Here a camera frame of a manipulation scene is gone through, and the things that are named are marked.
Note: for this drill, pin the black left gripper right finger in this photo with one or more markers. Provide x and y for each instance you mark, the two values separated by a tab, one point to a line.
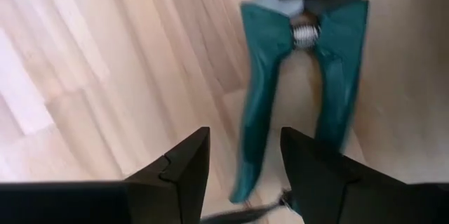
350	199

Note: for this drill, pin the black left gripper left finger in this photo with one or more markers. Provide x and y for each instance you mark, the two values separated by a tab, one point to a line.
105	203

